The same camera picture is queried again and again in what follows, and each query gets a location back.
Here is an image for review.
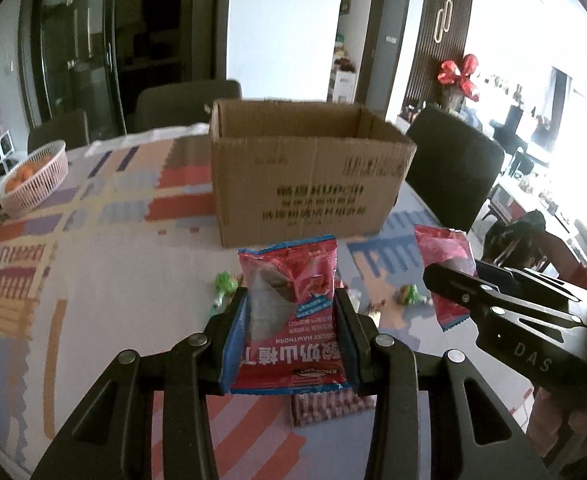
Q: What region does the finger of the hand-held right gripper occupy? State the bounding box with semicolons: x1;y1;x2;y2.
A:
422;265;587;331
476;260;587;306

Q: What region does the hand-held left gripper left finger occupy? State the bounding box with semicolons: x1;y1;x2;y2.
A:
31;287;248;480

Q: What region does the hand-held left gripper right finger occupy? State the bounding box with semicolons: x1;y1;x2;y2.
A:
334;287;549;480

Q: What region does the red snack packet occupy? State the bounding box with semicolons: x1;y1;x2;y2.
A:
230;234;357;395
413;225;479;332

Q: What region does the green lollipop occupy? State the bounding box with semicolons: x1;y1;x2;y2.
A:
214;271;239;312

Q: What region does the brown checkered snack packet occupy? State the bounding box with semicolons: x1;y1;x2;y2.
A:
291;392;377;428

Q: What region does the cardboard box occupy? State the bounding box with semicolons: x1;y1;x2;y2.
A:
208;99;418;248

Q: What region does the green wrapped candy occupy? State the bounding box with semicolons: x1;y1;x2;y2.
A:
398;284;431;307

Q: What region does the dark dining chair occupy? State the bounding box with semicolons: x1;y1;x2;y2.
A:
28;109;90;152
134;80;243;133
404;105;505;235

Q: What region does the red bow decoration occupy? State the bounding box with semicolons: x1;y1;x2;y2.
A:
437;54;480;102

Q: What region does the white basket with oranges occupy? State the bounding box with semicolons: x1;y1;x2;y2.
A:
0;139;69;218

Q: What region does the pile of oranges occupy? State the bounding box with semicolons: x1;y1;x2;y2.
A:
4;152;54;196

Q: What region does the white shelf unit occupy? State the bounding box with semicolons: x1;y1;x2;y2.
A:
0;130;27;181

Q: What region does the black glass cabinet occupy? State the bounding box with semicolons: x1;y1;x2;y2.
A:
18;0;229;138

